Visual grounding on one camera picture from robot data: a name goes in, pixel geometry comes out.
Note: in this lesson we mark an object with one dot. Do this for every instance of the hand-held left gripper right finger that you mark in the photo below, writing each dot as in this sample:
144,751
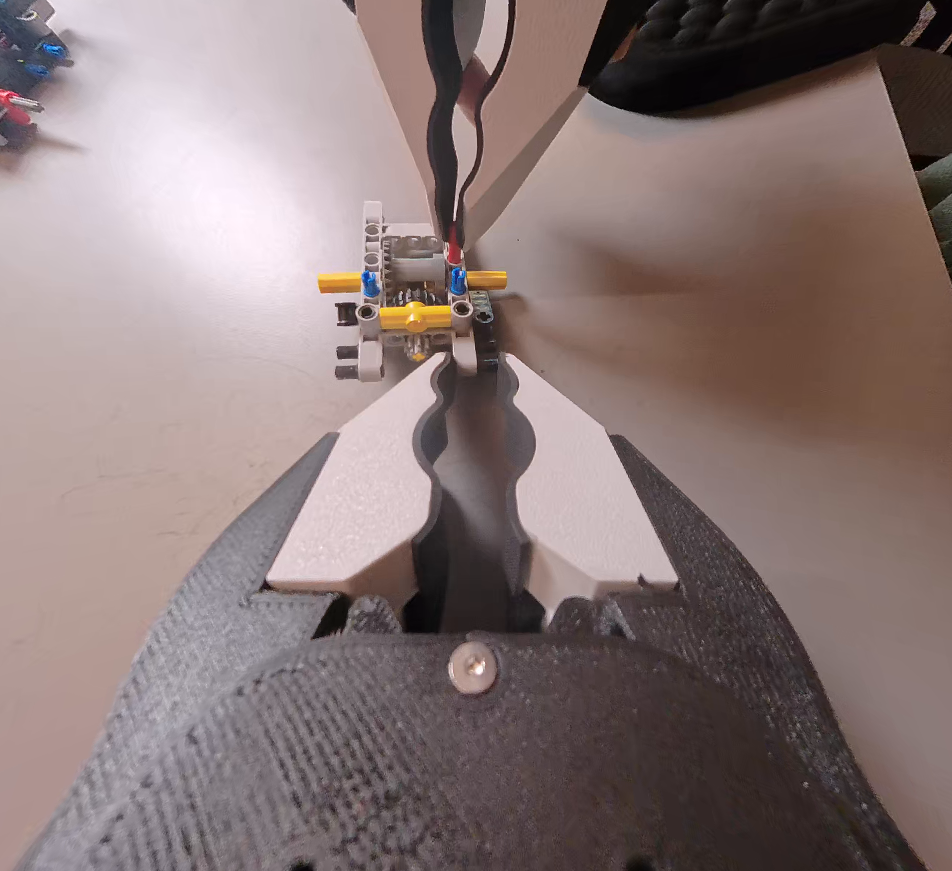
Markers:
595,514

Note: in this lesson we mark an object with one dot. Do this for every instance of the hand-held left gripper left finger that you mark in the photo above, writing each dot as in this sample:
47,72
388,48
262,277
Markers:
349,514

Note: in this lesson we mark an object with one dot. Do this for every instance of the grey lego frame assembly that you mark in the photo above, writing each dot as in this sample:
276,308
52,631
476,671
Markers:
370,354

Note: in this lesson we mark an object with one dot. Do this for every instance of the yellow lego connector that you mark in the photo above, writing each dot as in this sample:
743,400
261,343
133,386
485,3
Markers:
338,282
489,279

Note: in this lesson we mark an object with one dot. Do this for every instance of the long blue lego pin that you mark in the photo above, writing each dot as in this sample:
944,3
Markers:
458,281
370,282

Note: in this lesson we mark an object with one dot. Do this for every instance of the red lego axle pin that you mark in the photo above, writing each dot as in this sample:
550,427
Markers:
454,240

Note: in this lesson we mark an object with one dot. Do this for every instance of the lego car chassis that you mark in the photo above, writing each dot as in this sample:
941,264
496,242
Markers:
22,52

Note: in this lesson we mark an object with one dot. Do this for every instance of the person's right hand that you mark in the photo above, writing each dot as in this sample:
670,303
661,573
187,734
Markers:
474,88

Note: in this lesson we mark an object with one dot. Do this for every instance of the person's green sweatshirt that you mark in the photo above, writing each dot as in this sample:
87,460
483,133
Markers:
941,201

